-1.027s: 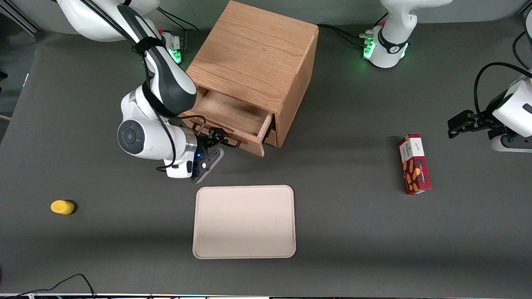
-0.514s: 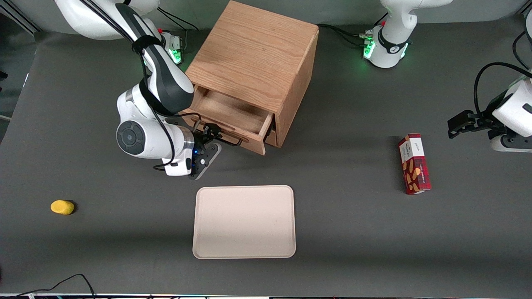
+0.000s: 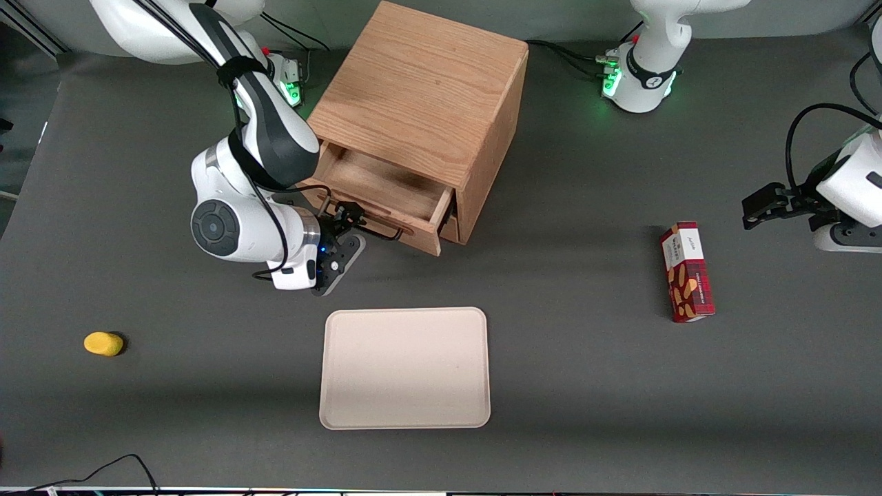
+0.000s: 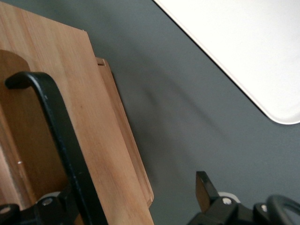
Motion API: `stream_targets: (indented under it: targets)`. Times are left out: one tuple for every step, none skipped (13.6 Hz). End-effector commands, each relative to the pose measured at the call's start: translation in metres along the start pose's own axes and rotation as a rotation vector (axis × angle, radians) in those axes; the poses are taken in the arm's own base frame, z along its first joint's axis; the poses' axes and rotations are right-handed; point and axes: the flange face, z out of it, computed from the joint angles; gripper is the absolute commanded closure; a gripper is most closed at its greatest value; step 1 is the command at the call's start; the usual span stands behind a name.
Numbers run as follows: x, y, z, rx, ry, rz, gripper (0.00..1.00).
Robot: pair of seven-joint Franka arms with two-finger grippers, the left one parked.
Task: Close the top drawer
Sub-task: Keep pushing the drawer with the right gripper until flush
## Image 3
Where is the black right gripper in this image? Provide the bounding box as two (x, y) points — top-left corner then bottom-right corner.
(314, 201), (369, 293)

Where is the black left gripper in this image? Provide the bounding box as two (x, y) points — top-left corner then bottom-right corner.
(742, 153), (848, 232)

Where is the black wire drawer handle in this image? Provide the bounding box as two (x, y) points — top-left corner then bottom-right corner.
(331, 200), (405, 242)

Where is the wooden drawer box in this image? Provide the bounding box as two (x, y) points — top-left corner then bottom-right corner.
(303, 141), (455, 257)

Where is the red tartan cookie box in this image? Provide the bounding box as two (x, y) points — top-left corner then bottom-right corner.
(659, 220), (716, 323)

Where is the light wooden cabinet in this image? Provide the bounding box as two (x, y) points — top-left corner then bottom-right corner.
(302, 0), (529, 245)

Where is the beige rectangular tray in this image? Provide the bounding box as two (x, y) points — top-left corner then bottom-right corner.
(319, 307), (491, 430)

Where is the small yellow object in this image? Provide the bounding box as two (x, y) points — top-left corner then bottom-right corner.
(84, 332), (126, 357)

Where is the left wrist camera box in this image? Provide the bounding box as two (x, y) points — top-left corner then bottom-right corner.
(813, 222), (882, 254)

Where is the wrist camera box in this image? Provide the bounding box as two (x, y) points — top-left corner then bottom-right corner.
(314, 233), (366, 298)
(813, 222), (882, 254)

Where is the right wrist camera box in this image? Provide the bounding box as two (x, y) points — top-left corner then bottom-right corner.
(314, 233), (366, 298)

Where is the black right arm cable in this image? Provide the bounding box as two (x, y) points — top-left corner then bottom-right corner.
(134, 0), (335, 282)

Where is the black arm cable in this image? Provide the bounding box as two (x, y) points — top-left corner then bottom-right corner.
(134, 0), (335, 282)
(786, 103), (882, 192)

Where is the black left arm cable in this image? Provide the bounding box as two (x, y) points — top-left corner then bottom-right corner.
(786, 103), (882, 192)

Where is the black looped cable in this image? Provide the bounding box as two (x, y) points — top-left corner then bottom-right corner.
(849, 52), (882, 115)

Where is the black base cable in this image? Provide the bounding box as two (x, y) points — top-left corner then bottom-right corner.
(548, 45), (611, 78)
(264, 14), (331, 52)
(527, 39), (611, 63)

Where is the thin black table cable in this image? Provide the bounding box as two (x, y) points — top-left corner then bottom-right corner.
(21, 453), (159, 496)

